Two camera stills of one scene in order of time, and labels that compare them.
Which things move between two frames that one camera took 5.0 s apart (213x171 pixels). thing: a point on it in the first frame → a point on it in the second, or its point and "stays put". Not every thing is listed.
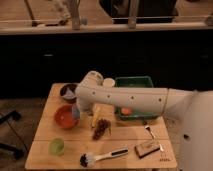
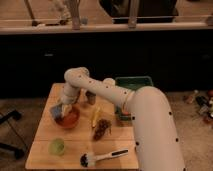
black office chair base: (17, 154) stays put
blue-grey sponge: (76, 109) → (56, 112)
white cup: (109, 82) stays put
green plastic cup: (56, 147) stays put
